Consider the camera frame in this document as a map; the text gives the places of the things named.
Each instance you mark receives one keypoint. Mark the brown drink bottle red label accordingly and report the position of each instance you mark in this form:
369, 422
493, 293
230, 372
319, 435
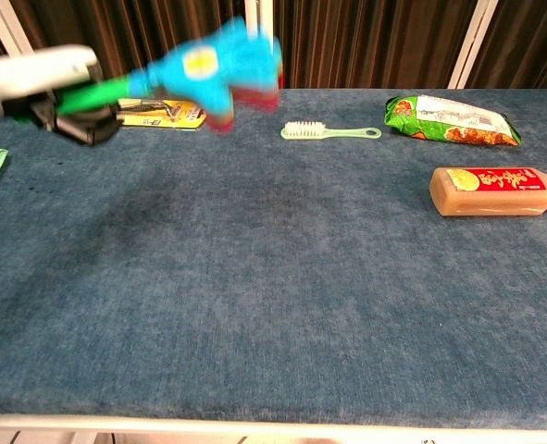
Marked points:
486, 196

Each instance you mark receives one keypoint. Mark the white table frame edge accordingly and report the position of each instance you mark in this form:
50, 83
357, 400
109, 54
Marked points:
273, 427

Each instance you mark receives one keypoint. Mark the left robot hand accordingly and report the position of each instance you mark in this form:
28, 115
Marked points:
32, 74

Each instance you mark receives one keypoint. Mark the green snack bag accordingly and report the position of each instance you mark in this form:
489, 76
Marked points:
453, 122

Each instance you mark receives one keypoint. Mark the blue hand-shaped clapper toy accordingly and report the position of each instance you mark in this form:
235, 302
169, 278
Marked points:
208, 69

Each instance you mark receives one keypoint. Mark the dark brown curtain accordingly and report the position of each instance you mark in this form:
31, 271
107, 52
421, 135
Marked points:
370, 41

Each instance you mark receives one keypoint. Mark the blue table cloth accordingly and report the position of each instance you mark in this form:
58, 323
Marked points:
273, 300

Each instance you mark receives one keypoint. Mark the razor in yellow blister pack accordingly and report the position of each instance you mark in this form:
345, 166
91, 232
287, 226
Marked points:
180, 115

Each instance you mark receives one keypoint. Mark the pale green brush white bristles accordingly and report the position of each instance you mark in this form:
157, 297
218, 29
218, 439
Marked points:
307, 131

